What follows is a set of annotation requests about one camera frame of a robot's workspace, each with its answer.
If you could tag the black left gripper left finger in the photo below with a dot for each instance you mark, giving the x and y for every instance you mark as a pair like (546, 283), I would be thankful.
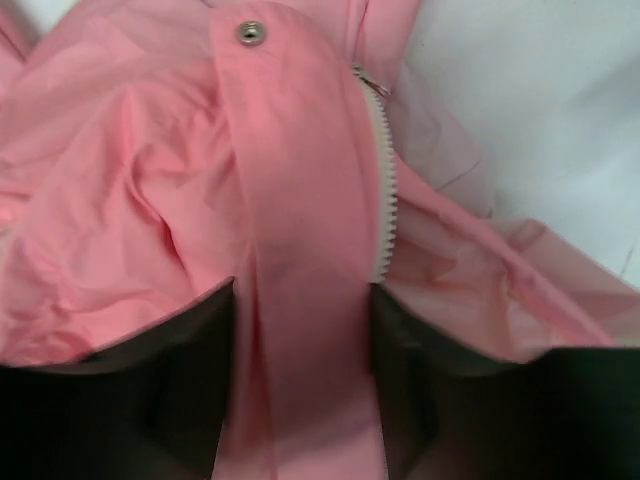
(149, 407)

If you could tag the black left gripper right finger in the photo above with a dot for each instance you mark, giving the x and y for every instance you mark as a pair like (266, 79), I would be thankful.
(448, 412)

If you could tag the pink zip-up jacket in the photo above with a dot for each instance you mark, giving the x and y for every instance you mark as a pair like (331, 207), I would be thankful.
(153, 152)

